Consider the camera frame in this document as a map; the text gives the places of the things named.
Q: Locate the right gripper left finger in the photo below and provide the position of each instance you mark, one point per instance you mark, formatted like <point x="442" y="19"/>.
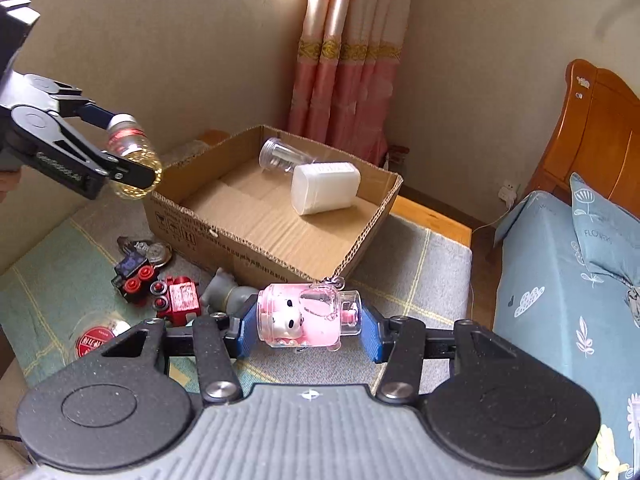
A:
<point x="217" y="342"/>

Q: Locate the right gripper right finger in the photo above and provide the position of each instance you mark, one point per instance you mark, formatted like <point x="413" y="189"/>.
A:
<point x="398" y="344"/>

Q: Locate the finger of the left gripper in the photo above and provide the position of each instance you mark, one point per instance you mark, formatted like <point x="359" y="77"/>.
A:
<point x="70" y="102"/>
<point x="44" y="141"/>

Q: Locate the grey elephant toy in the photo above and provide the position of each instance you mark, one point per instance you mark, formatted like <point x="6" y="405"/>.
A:
<point x="224" y="294"/>

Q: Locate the small bottle yellow liquid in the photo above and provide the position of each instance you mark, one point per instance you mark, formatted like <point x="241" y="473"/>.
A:
<point x="127" y="140"/>

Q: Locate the pink clear bottle keychain toy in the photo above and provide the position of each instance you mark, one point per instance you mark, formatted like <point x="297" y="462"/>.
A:
<point x="315" y="315"/>

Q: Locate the black toy train car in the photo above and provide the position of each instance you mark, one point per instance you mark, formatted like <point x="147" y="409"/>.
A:
<point x="133" y="278"/>

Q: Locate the clear round container red lid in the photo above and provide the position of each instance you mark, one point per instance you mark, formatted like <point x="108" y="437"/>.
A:
<point x="91" y="331"/>

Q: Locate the white medical cotton swab box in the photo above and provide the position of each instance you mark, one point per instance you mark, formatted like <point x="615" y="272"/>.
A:
<point x="324" y="186"/>

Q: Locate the clear plastic cup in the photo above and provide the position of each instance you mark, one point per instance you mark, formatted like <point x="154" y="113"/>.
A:
<point x="277" y="155"/>

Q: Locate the person's right hand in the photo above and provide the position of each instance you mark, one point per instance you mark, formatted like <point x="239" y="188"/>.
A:
<point x="8" y="182"/>

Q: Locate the red toy train car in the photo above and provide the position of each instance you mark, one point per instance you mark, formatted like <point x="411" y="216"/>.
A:
<point x="176" y="300"/>

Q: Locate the correction tape dispenser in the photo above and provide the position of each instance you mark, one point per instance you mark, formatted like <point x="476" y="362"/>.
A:
<point x="157" y="253"/>

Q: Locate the checked grey green blanket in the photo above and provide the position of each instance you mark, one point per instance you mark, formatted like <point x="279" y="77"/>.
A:
<point x="406" y="270"/>

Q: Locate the brown cardboard box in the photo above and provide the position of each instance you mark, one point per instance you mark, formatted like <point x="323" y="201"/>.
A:
<point x="218" y="209"/>

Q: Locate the blue bed sheet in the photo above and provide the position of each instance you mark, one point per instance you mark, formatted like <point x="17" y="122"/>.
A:
<point x="578" y="322"/>

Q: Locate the blue floral pillow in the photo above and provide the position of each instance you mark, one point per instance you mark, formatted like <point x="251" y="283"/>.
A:
<point x="607" y="234"/>

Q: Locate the pink curtain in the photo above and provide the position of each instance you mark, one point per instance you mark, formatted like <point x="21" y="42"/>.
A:
<point x="347" y="59"/>

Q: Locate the wooden headboard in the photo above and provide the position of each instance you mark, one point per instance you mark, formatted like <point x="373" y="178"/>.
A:
<point x="597" y="136"/>

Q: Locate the white wall socket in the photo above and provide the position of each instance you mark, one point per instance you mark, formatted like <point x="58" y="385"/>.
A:
<point x="508" y="194"/>

